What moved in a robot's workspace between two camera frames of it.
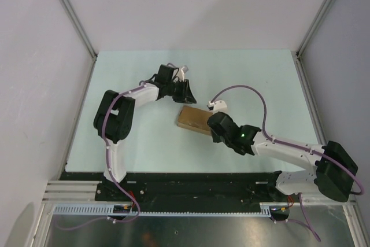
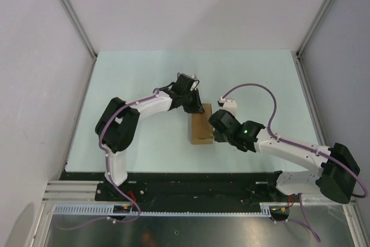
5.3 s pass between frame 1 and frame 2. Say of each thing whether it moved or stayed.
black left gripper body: moved
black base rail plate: stayed
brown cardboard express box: moved
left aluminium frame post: stayed
